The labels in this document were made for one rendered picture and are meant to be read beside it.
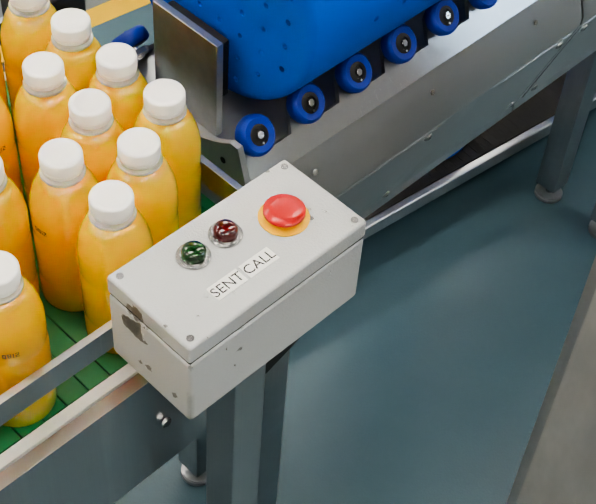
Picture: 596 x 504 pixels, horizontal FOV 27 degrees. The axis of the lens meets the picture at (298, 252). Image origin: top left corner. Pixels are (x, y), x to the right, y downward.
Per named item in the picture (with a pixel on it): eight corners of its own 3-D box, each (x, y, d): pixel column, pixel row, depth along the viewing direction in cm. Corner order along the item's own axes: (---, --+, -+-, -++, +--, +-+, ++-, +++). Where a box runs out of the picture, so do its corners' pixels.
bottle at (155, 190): (171, 307, 123) (167, 186, 110) (104, 297, 124) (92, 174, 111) (186, 256, 128) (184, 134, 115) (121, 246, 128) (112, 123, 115)
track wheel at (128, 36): (157, 32, 139) (147, 16, 139) (125, 49, 137) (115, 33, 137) (141, 45, 143) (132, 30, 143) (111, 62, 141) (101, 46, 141)
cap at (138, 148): (155, 174, 112) (155, 159, 110) (112, 167, 112) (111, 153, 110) (165, 144, 114) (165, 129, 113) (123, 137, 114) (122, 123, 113)
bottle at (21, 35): (83, 136, 138) (71, 12, 125) (23, 151, 136) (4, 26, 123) (65, 97, 142) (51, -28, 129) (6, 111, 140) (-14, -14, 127)
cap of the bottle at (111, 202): (90, 227, 107) (88, 213, 106) (88, 194, 110) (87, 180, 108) (136, 224, 108) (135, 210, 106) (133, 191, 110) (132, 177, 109)
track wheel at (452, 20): (454, -11, 145) (443, -9, 147) (428, 4, 143) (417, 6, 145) (467, 25, 147) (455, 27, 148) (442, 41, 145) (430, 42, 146)
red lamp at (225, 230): (244, 235, 103) (244, 226, 102) (224, 249, 102) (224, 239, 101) (226, 221, 104) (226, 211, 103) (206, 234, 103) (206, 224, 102)
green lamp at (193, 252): (212, 257, 102) (212, 247, 101) (192, 271, 101) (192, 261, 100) (194, 242, 103) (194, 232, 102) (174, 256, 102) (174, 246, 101)
